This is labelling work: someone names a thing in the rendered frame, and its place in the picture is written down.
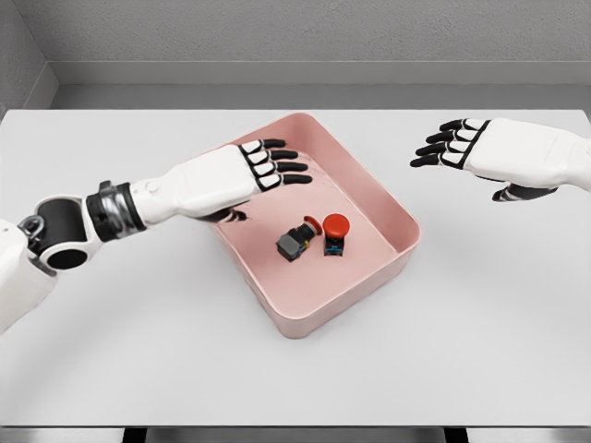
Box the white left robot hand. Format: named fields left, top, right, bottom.
left=177, top=138, right=314, bottom=224

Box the black-bodied red button switch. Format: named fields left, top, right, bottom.
left=321, top=212, right=351, bottom=257

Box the pink rectangular basket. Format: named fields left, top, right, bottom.
left=204, top=112, right=423, bottom=341

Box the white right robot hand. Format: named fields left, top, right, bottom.
left=409, top=117, right=565, bottom=203

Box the grey-bodied red button switch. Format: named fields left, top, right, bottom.
left=275, top=215, right=323, bottom=263

